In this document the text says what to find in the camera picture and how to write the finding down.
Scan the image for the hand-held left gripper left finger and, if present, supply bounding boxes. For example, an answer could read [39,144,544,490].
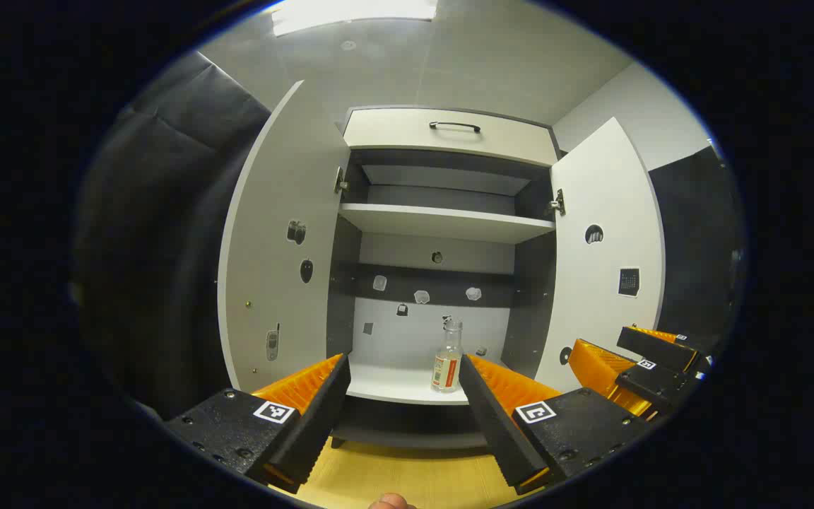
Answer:
[165,353,352,495]

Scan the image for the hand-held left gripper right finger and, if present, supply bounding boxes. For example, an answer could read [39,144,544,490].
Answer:
[459,353,651,496]

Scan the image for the clear glass bottle red label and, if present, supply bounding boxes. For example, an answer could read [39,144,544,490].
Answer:
[430,316,464,394]

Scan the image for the white grey cabinet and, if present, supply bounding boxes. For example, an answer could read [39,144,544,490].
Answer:
[326,106,565,450]

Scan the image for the white cabinet door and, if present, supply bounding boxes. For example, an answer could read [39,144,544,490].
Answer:
[534,117,666,394]
[218,80,351,394]

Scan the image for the white cabinet shelf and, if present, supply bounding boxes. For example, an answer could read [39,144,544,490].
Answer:
[346,361,514,406]
[338,203,556,245]

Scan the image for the white cabinet drawer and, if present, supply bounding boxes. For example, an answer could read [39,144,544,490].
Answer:
[342,107,560,168]

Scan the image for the black backdrop cloth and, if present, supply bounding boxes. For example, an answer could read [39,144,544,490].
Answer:
[71,49,273,419]
[647,145,745,354]

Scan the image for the ceiling light panel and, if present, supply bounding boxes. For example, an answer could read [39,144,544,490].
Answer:
[271,0,440,37]

